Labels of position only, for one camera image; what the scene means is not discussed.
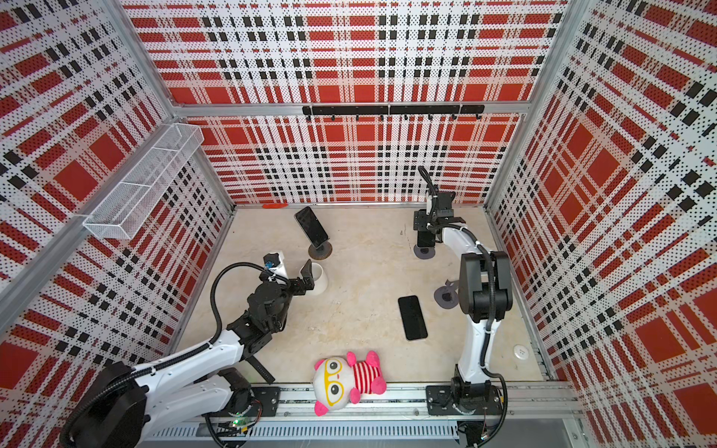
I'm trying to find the grey phone stand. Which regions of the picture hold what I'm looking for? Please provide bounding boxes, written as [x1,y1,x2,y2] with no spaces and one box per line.
[433,280,459,309]
[414,245,436,259]

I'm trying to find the wooden base phone stand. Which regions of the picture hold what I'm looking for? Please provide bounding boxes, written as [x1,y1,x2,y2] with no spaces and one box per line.
[308,241,332,261]

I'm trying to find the black smartphone green edge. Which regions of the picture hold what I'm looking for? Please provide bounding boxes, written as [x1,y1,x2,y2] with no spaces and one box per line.
[294,206,329,248]

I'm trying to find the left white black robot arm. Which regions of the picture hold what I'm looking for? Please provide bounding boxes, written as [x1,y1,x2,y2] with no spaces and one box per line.
[59,252,315,447]

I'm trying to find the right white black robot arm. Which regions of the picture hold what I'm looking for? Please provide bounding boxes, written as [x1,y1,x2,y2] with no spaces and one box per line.
[414,190,513,414]

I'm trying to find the white ceramic mug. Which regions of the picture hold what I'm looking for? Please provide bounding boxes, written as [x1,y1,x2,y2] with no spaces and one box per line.
[306,262,329,296]

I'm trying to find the black wristwatch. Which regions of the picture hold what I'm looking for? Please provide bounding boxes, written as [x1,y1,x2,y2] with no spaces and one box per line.
[246,357,276,385]

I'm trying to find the pink white plush toy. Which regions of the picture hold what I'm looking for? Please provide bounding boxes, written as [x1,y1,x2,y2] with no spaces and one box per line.
[312,351,388,416]

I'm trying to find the white round puck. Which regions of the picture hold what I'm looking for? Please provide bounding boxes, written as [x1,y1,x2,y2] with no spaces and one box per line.
[513,345,530,360]

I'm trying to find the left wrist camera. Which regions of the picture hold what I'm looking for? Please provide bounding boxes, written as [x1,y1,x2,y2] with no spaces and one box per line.
[263,251,288,283]

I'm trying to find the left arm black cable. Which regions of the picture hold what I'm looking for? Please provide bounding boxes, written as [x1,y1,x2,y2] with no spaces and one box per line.
[209,261,270,345]

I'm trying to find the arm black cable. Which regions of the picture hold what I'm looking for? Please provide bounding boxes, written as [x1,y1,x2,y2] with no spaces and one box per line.
[416,165,441,197]
[209,261,270,345]

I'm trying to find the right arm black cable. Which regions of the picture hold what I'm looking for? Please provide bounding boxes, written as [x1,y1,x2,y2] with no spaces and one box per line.
[416,165,441,197]

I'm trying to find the black wall hook rail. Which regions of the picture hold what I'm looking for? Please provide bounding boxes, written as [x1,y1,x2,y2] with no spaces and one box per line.
[302,105,485,119]

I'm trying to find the white wire mesh basket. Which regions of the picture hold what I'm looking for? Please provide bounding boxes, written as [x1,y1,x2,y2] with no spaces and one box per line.
[83,123,204,240]

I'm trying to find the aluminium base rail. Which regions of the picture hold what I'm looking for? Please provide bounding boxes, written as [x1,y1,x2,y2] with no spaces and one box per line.
[147,382,590,447]

